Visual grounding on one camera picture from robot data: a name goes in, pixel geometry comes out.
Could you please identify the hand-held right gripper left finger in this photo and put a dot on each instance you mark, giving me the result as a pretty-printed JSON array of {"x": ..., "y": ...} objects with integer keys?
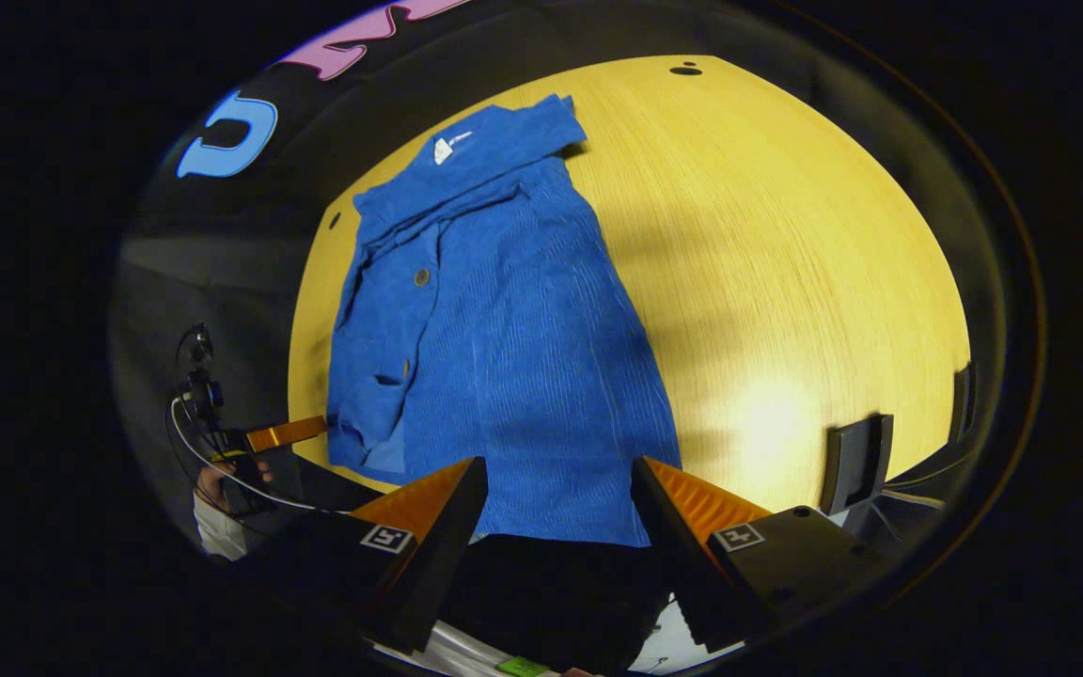
[{"x": 447, "y": 555}]

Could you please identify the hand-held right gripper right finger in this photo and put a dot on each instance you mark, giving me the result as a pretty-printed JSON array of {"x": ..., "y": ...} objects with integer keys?
[{"x": 673, "y": 555}]

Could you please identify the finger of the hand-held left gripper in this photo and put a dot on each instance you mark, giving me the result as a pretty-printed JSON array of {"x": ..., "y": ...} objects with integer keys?
[{"x": 286, "y": 434}]

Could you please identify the blue shirt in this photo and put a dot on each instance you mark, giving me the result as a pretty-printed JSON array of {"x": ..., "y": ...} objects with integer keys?
[{"x": 504, "y": 329}]

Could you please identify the green tag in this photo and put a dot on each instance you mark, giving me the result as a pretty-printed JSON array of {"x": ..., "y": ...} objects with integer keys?
[{"x": 523, "y": 667}]

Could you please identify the black flat object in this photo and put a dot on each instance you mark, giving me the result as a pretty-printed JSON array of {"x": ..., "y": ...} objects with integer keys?
[{"x": 856, "y": 465}]

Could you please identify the black backdrop cloth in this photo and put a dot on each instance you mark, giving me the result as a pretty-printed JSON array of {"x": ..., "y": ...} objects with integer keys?
[{"x": 391, "y": 85}]

